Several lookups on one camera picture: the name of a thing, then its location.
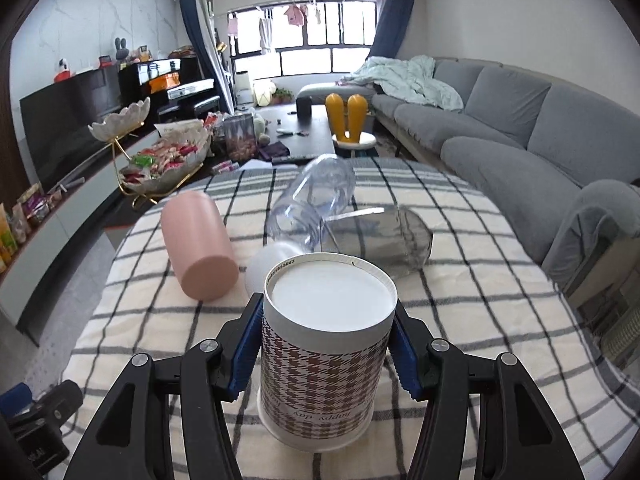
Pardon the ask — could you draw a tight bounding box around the grey sofa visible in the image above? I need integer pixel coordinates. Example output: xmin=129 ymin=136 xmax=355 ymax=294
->
xmin=295 ymin=55 xmax=640 ymax=311

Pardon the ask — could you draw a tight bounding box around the black television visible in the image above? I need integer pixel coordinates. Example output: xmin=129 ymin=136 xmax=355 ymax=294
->
xmin=20 ymin=66 xmax=122 ymax=191

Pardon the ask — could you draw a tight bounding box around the blue right curtain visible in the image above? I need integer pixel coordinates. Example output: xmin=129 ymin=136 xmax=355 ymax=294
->
xmin=369 ymin=0 xmax=416 ymax=58

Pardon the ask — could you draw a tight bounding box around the black remote control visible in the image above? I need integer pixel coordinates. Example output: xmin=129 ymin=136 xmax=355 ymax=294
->
xmin=271 ymin=155 xmax=317 ymax=166

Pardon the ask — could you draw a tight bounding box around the light green blanket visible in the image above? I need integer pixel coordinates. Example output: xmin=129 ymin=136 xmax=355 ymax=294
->
xmin=341 ymin=54 xmax=464 ymax=112

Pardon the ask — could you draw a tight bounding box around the white paper cup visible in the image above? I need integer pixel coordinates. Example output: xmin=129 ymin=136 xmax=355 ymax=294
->
xmin=244 ymin=240 xmax=307 ymax=296

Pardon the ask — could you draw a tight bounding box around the pink cup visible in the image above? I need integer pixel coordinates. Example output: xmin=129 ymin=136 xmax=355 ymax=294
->
xmin=160 ymin=191 xmax=240 ymax=301

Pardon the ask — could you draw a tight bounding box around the black coffee table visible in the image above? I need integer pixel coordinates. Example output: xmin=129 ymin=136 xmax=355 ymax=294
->
xmin=209 ymin=103 xmax=336 ymax=166

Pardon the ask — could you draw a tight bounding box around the grey rabbit figurine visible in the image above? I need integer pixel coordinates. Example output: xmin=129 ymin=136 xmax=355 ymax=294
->
xmin=114 ymin=37 xmax=129 ymax=62

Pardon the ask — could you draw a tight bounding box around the black piano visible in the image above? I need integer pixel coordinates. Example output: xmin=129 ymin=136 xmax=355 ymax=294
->
xmin=118 ymin=56 xmax=220 ymax=125

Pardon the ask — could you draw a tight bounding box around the potted plant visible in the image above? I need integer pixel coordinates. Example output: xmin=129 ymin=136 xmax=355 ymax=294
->
xmin=271 ymin=87 xmax=294 ymax=105

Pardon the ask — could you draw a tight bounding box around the black mug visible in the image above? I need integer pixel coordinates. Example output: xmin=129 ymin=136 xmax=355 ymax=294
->
xmin=295 ymin=96 xmax=312 ymax=122

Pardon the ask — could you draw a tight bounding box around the grey tv cabinet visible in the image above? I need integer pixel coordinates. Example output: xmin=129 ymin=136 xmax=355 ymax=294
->
xmin=0 ymin=129 xmax=162 ymax=346

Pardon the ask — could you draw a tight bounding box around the two tier snack tray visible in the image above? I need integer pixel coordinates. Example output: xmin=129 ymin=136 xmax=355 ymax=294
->
xmin=88 ymin=98 xmax=212 ymax=204

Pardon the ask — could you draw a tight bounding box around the yellow rabbit ear stool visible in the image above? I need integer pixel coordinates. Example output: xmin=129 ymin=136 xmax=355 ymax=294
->
xmin=324 ymin=93 xmax=378 ymax=158

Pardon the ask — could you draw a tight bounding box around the blue curtain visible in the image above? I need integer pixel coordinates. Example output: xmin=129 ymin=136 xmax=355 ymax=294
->
xmin=179 ymin=0 xmax=234 ymax=115
xmin=369 ymin=0 xmax=416 ymax=58

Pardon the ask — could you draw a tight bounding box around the grey transparent cup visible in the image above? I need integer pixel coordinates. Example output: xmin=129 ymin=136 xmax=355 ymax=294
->
xmin=320 ymin=206 xmax=434 ymax=278

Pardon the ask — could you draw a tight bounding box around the blue left curtain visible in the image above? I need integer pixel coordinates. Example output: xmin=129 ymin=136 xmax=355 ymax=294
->
xmin=179 ymin=0 xmax=234 ymax=115

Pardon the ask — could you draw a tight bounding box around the houndstooth patterned paper cup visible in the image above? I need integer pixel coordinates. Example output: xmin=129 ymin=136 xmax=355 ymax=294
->
xmin=257 ymin=252 xmax=397 ymax=453

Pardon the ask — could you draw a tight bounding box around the clear snack jar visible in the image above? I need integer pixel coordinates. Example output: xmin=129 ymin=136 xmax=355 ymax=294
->
xmin=221 ymin=113 xmax=257 ymax=162

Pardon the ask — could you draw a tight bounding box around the snack bags row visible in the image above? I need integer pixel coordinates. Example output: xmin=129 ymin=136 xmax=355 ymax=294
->
xmin=0 ymin=183 xmax=64 ymax=274

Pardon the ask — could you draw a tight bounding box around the clear plastic cup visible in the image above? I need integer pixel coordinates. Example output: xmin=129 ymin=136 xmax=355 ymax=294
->
xmin=266 ymin=154 xmax=356 ymax=250

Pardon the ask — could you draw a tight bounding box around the checkered tablecloth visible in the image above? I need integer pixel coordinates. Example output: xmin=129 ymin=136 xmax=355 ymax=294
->
xmin=46 ymin=155 xmax=640 ymax=480

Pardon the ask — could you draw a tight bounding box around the electric heater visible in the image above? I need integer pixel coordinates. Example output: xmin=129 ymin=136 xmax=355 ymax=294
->
xmin=598 ymin=306 xmax=640 ymax=370

